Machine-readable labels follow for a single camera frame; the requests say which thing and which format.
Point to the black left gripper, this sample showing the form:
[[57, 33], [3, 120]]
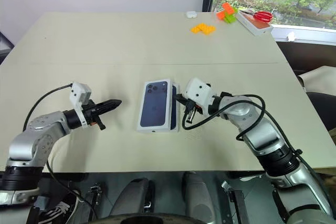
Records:
[[90, 112]]

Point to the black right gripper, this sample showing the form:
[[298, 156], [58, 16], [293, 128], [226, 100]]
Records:
[[195, 107]]

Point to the dark blue phone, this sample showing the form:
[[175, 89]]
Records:
[[174, 108]]

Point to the white box tray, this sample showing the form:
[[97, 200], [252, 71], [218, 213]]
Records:
[[155, 106]]

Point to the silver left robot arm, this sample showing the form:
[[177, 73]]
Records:
[[39, 127]]

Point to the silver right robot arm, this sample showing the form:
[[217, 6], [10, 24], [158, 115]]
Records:
[[246, 119]]

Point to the yellow building block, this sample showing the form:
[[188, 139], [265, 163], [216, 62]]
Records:
[[195, 30], [209, 30], [202, 26]]

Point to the dark rounded gray shape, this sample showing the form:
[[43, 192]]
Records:
[[198, 195], [131, 197]]

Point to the white earbuds case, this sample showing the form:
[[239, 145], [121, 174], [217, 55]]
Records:
[[191, 14]]

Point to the small orange building block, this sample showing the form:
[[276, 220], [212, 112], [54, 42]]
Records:
[[221, 15]]

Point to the green building block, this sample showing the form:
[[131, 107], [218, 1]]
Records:
[[230, 19]]

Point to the white tray with red scissors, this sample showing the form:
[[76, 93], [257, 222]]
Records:
[[254, 27]]

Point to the large orange building block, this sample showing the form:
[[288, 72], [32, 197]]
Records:
[[228, 8]]

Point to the black sneaker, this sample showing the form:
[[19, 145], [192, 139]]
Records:
[[60, 209]]

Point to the black round disc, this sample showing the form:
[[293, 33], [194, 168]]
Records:
[[152, 219]]

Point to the small white object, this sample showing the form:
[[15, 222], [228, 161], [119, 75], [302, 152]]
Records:
[[291, 37]]

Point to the beige cloth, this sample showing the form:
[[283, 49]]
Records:
[[320, 79]]

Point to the white window sill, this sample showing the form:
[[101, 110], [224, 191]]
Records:
[[309, 33]]

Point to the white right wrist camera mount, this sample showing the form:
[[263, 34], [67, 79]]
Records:
[[197, 90]]

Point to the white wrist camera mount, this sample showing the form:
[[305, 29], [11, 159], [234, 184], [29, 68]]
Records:
[[78, 91], [197, 90]]

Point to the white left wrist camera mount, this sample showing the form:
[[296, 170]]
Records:
[[78, 91]]

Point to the black metal clamp bracket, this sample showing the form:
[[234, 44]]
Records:
[[95, 193], [237, 203]]

